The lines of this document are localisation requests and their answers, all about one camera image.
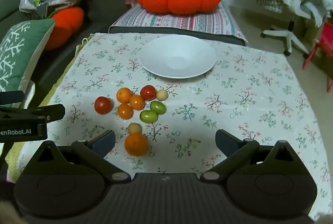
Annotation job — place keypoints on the green tomato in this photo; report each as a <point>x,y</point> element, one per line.
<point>148,116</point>
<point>158,107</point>

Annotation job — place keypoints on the green pillow white branch print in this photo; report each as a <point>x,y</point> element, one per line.
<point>23,52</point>

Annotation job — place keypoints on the small orange persimmon pillow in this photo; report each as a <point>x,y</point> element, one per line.
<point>65,28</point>

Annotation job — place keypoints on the orange cherry tomato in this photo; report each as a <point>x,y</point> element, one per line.
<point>124,95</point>
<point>137,102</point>
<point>125,111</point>

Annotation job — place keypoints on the beige longan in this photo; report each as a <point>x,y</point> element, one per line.
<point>134,128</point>
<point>161,94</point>

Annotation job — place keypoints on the red stool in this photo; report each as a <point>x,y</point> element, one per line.
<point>321,41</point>

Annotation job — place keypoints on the white ribbed plate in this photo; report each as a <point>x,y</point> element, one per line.
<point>179,57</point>

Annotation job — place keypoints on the white office chair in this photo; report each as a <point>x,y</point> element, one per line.
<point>294,5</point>

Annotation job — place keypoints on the round orange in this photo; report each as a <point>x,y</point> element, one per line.
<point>136,144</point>

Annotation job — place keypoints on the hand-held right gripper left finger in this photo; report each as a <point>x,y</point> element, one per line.
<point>104,141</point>

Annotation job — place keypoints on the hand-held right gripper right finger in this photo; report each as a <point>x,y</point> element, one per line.
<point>225,140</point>

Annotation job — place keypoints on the floral tablecloth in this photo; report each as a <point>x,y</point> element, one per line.
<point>234,109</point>

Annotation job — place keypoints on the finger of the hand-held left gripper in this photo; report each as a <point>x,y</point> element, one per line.
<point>11,97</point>
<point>49,112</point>

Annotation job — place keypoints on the striped bench cushion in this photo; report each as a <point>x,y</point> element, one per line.
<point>182,20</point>

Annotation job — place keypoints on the red tomato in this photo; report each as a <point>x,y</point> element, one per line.
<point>103,105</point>
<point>148,92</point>

